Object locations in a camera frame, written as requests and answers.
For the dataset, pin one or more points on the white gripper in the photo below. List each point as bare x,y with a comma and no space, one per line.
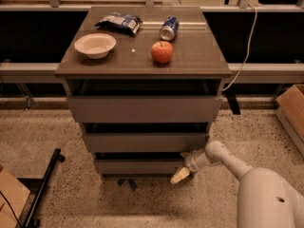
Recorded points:
191,162

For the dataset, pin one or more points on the grey bottom drawer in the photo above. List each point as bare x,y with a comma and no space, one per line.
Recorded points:
149,163

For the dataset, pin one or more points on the grey drawer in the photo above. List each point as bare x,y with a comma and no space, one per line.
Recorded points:
143,101
144,137
149,163

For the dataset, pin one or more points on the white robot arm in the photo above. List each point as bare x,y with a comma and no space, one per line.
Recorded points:
264,199

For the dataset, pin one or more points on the grey middle drawer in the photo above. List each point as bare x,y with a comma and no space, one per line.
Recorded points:
144,137

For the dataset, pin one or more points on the grey drawer cabinet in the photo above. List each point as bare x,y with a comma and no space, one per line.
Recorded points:
196,54

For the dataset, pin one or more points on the grey top drawer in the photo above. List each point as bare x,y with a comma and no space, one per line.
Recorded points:
143,101

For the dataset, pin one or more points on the red apple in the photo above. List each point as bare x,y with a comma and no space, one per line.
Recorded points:
162,52

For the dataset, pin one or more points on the blue soda can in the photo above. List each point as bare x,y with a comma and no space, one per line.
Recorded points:
169,29

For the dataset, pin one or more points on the white bowl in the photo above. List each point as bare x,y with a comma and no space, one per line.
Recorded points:
95,45

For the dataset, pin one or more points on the black metal bar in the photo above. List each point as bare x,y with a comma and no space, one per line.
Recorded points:
30,220

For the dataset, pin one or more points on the blue white chip bag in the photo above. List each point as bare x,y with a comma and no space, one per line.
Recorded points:
120,22

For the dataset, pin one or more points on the cardboard box left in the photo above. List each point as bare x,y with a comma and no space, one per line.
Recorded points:
12,200

